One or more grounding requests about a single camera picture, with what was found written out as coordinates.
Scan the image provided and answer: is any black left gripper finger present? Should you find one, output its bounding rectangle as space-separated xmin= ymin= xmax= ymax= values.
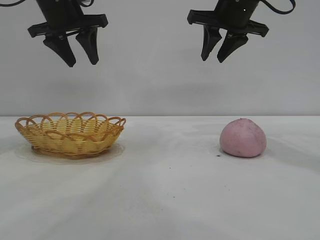
xmin=42 ymin=34 xmax=77 ymax=68
xmin=75 ymin=26 xmax=100 ymax=65

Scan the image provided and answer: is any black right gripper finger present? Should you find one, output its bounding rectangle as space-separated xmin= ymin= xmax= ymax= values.
xmin=201 ymin=24 xmax=223 ymax=62
xmin=216 ymin=31 xmax=250 ymax=63

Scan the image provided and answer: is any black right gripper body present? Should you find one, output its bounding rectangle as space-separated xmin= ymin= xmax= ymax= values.
xmin=186 ymin=0 xmax=270 ymax=38

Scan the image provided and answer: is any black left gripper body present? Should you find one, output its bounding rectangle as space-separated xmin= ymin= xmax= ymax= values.
xmin=27 ymin=0 xmax=109 ymax=39

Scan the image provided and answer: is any pink round bun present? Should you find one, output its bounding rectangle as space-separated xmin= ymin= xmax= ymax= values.
xmin=219 ymin=117 xmax=267 ymax=158

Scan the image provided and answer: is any yellow woven wicker basket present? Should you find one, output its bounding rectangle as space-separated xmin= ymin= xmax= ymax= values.
xmin=14 ymin=111 xmax=127 ymax=160

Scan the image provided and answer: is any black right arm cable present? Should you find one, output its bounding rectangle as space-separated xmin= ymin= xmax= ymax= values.
xmin=264 ymin=0 xmax=295 ymax=16

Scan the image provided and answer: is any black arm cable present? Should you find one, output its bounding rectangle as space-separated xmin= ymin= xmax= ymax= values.
xmin=264 ymin=0 xmax=295 ymax=16
xmin=0 ymin=0 xmax=24 ymax=7

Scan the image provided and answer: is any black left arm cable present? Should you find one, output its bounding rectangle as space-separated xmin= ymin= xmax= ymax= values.
xmin=0 ymin=0 xmax=24 ymax=7

